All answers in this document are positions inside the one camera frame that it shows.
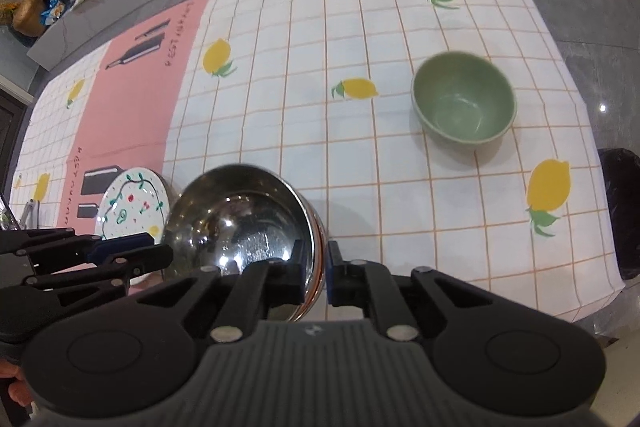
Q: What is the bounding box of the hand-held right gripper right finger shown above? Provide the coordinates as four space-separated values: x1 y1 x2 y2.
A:
326 241 493 344

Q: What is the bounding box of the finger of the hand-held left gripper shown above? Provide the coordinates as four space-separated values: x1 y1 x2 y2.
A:
0 228 157 269
22 244 174 309

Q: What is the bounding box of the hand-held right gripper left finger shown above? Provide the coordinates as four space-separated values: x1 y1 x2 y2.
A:
134 238 308 345

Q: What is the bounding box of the white painted plate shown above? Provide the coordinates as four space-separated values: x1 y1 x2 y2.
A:
96 167 173 244

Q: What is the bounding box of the orange steel bowl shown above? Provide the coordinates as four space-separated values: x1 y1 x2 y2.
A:
162 163 322 323

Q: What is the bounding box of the person's left hand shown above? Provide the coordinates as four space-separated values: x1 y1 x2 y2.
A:
0 358 32 408

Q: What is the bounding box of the green ceramic bowl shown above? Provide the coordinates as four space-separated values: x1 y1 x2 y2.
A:
411 51 517 152

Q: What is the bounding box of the blue snack bag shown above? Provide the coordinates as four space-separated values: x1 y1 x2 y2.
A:
42 0 76 25

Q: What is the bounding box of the gold vase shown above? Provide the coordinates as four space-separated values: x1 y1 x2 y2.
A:
11 0 51 38

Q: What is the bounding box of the black bin bag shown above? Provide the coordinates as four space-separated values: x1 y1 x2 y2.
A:
597 148 640 280

